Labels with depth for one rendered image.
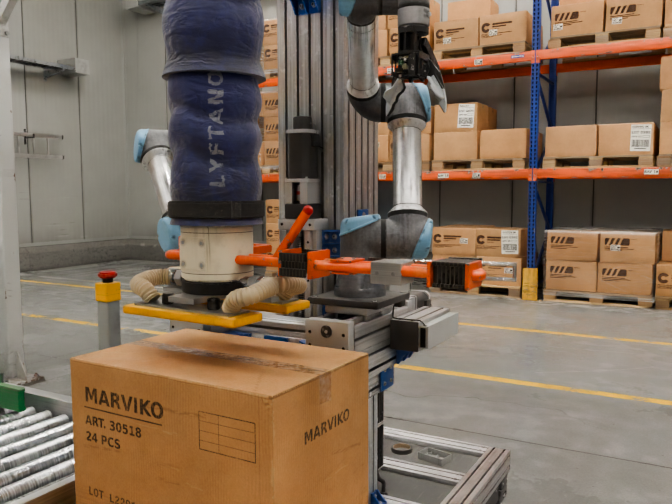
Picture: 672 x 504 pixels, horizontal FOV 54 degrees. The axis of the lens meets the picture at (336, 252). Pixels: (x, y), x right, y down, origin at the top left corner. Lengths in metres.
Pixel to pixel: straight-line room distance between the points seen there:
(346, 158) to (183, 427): 1.02
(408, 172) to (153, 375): 0.91
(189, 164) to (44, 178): 11.29
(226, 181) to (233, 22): 0.34
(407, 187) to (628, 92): 7.93
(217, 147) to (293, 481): 0.73
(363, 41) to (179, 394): 1.00
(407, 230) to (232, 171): 0.59
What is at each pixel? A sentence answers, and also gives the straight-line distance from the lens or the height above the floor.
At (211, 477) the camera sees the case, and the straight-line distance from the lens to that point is 1.48.
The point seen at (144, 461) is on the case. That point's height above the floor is 0.74.
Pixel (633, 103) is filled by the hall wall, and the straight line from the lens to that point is 9.71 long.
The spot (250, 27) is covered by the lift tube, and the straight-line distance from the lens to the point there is 1.56.
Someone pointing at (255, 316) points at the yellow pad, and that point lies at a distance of 1.46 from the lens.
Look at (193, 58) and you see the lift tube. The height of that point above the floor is 1.63.
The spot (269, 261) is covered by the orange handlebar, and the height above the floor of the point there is 1.18.
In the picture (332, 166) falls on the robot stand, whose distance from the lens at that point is 2.12.
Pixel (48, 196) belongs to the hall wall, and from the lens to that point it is 12.81.
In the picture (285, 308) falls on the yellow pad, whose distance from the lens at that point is 1.56.
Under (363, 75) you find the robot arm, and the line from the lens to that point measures 1.92.
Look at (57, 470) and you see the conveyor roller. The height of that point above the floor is 0.54.
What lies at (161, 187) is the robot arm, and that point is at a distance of 2.25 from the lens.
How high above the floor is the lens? 1.34
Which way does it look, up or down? 5 degrees down
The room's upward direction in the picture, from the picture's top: straight up
